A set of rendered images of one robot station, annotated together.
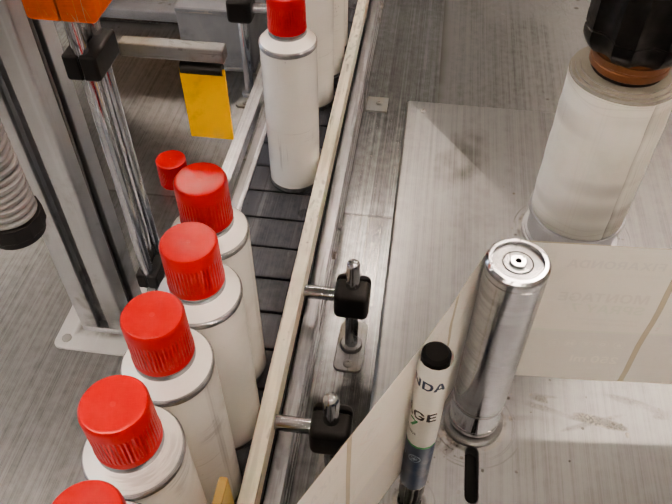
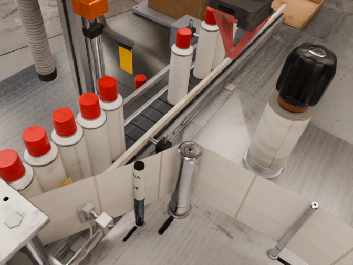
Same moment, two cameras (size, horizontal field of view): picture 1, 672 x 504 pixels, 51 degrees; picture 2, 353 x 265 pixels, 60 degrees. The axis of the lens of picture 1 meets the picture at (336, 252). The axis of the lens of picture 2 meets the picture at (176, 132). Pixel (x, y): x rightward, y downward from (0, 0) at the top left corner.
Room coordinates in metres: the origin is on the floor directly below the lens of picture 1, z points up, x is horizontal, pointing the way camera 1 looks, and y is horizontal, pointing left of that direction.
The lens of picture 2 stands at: (-0.02, -0.19, 1.44)
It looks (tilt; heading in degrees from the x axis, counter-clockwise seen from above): 48 degrees down; 21
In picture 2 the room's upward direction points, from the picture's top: 7 degrees clockwise
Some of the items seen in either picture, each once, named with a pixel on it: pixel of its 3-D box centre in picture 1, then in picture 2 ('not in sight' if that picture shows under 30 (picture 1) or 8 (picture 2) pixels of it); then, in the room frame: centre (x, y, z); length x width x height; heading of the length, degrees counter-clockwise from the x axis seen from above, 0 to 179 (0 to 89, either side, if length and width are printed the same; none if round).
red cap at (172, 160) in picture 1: (172, 169); (140, 81); (0.60, 0.18, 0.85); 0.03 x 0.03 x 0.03
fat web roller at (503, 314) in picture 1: (492, 352); (183, 182); (0.27, -0.11, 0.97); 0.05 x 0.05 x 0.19
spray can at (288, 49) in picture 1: (291, 94); (179, 69); (0.55, 0.04, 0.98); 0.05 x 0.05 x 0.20
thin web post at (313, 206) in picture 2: not in sight; (290, 233); (0.27, -0.30, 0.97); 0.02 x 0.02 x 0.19
